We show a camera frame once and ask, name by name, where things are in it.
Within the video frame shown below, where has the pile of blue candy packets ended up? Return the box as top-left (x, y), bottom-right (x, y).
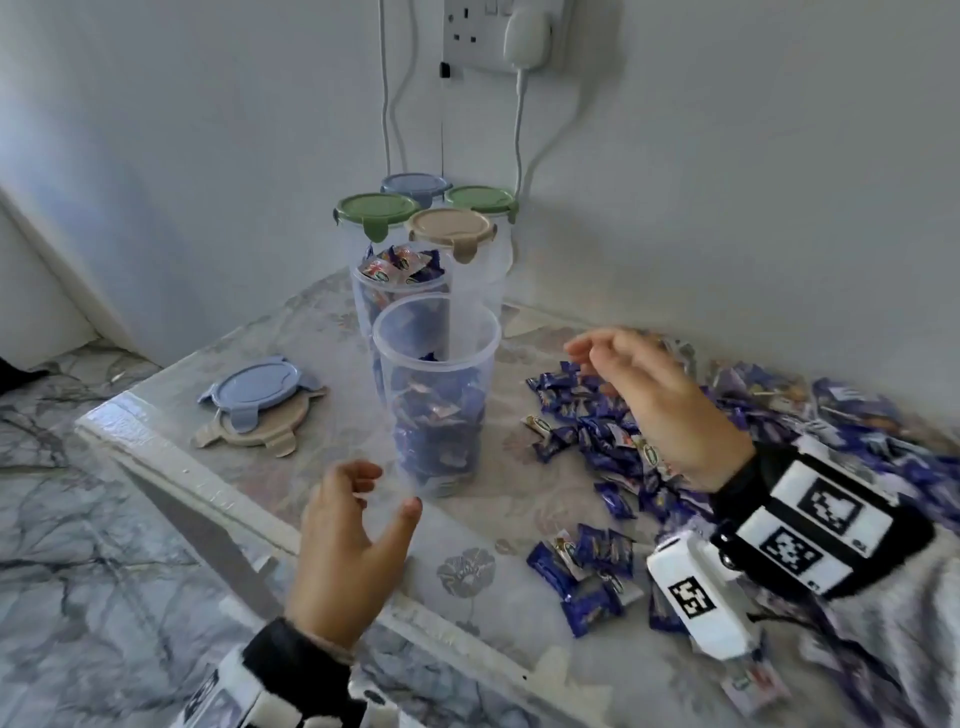
top-left (520, 336), bottom-right (960, 715)

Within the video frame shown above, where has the candy packets filling open container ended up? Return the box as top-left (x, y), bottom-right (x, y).
top-left (390, 351), bottom-right (485, 498)

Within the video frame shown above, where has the black wrist band with markers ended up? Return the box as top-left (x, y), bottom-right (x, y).
top-left (708, 433), bottom-right (937, 603)
top-left (171, 617), bottom-right (423, 728)

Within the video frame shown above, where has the clear container with blue lid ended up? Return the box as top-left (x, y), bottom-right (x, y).
top-left (380, 172), bottom-right (454, 209)

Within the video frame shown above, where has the person's right forearm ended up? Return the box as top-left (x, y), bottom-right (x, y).
top-left (750, 517), bottom-right (960, 728)

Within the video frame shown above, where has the floral plastic table cover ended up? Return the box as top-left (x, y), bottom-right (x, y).
top-left (75, 268), bottom-right (960, 728)

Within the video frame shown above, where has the blue plastic lid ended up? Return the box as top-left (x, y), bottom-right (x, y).
top-left (198, 355), bottom-right (324, 437)

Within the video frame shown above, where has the heap of candies topping container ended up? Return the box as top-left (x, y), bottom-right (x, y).
top-left (355, 243), bottom-right (445, 288)

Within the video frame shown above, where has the person's left hand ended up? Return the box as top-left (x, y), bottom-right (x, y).
top-left (285, 459), bottom-right (425, 651)

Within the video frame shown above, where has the thin white cable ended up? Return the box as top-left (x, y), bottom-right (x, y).
top-left (377, 0), bottom-right (414, 178)

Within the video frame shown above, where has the beige plastic lid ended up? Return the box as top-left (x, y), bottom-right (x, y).
top-left (189, 385), bottom-right (330, 461)

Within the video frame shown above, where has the white wall socket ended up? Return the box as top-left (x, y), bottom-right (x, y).
top-left (441, 0), bottom-right (573, 75)

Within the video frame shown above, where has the looping white cable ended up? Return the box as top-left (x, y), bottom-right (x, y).
top-left (523, 0), bottom-right (588, 189)

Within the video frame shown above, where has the clear container with green lid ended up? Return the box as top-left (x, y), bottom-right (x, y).
top-left (333, 192), bottom-right (424, 290)
top-left (443, 184), bottom-right (520, 226)

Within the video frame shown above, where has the clear container full of candies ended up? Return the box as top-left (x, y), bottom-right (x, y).
top-left (350, 243), bottom-right (456, 402)

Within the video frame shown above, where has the white charger cable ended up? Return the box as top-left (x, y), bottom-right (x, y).
top-left (512, 69), bottom-right (528, 198)

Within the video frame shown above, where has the clear open plastic container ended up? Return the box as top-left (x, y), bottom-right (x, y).
top-left (372, 293), bottom-right (503, 501)

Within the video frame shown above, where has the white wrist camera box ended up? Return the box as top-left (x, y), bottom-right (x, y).
top-left (645, 532), bottom-right (760, 662)

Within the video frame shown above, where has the person's right hand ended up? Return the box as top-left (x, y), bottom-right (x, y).
top-left (562, 327), bottom-right (756, 494)

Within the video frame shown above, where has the white plug charger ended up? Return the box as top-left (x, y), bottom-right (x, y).
top-left (501, 5), bottom-right (555, 73)

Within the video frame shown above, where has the clear container with beige lid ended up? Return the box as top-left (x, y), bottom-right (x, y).
top-left (405, 207), bottom-right (516, 310)

